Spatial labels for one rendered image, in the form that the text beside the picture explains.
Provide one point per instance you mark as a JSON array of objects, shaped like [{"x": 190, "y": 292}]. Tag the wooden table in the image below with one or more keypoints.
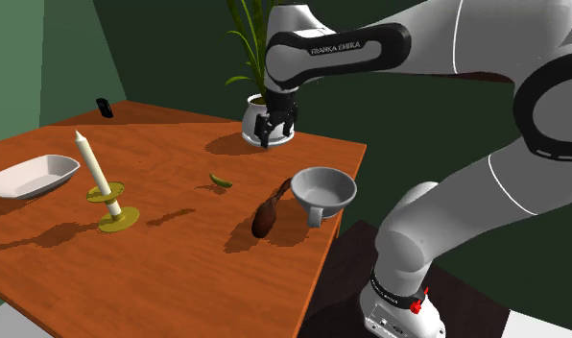
[{"x": 173, "y": 271}]

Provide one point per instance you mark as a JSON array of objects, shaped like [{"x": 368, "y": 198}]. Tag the green plant in white pot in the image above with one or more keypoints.
[{"x": 255, "y": 56}]

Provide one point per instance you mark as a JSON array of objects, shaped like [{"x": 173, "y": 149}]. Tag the dark robot stand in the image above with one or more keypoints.
[{"x": 459, "y": 304}]

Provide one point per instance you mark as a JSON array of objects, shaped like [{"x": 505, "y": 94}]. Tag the white oblong dish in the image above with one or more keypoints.
[{"x": 31, "y": 177}]

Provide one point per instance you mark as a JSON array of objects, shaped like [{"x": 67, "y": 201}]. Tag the white candle in brass holder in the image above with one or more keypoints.
[{"x": 103, "y": 192}]

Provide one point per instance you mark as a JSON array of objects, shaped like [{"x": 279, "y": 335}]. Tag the small green pepper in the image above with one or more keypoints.
[{"x": 220, "y": 180}]

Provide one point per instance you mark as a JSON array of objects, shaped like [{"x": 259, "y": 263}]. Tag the brown wooden spoon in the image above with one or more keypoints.
[{"x": 265, "y": 216}]

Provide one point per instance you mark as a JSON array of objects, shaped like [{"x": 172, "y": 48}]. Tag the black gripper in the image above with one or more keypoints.
[{"x": 279, "y": 102}]

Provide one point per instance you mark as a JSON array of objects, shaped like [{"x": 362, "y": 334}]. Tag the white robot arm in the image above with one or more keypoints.
[{"x": 478, "y": 140}]

